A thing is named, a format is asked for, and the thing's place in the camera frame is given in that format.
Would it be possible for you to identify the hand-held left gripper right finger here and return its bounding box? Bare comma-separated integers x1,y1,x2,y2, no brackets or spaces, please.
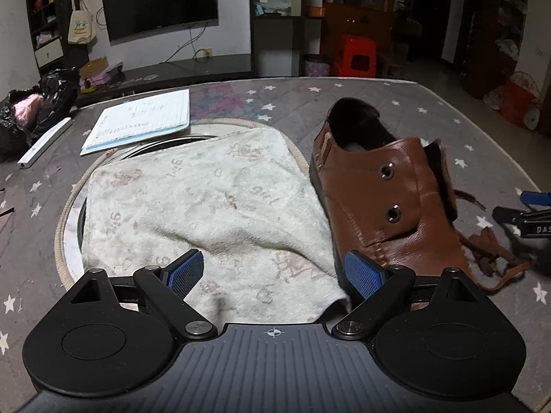
333,250,479,340

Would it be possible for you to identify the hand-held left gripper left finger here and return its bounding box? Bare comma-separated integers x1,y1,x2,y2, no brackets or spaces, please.
69,250,218,340

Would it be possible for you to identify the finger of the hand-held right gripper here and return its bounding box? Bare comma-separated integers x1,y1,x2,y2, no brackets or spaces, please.
493,206,551,224
520,190,551,206

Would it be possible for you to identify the brown shoelace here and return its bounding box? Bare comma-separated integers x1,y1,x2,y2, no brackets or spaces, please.
450,188,537,294

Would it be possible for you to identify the brown leather shoe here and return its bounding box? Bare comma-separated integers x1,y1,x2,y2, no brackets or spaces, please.
309,97,474,310

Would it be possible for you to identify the white printed towel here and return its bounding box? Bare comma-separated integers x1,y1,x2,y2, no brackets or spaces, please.
81,128,350,323

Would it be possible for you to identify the grey star-print table cover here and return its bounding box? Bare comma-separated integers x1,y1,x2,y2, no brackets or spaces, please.
0,76,551,413

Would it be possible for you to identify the red bucket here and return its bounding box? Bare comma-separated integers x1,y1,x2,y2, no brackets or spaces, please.
498,71,542,130

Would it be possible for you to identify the lined paper notebook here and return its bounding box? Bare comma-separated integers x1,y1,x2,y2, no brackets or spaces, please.
80,89,191,156

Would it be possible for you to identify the dark side shelving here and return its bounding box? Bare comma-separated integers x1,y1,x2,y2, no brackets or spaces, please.
464,0,531,100

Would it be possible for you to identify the long white bar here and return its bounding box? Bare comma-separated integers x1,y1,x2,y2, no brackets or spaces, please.
17,117,74,168

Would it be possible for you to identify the dark television bench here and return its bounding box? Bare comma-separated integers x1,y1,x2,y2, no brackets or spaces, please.
76,57,254,105

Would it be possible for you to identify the flat pink box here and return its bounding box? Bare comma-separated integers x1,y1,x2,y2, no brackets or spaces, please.
92,63,125,87

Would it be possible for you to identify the purple waste bin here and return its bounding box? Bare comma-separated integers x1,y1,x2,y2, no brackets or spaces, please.
303,54,332,79

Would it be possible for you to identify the red plastic stool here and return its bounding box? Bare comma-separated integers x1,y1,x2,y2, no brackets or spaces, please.
331,35,380,78

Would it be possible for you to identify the brown cardboard box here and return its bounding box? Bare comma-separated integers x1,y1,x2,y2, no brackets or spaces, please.
79,56,109,92

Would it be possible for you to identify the black plastic bag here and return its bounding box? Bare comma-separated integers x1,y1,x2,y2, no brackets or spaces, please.
0,68,81,164

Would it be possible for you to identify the pink cloth in bag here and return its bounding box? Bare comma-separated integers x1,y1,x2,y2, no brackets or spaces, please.
12,94,44,122

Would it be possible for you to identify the brown wooden cabinet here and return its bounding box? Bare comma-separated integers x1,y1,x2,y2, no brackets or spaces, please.
321,0,399,79

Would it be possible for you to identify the beige tote bag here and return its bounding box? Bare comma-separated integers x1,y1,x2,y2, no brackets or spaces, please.
67,0,96,45

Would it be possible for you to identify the glass display cabinet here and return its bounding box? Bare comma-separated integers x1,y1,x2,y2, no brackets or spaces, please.
249,0,324,79

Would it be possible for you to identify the dark open shelf unit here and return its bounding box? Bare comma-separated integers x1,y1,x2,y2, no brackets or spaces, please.
23,0,89,70

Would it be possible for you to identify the round rope-edged turntable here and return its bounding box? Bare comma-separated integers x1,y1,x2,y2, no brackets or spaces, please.
55,117,341,293

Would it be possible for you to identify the black wall television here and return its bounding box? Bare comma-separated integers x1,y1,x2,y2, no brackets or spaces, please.
100,0,219,44

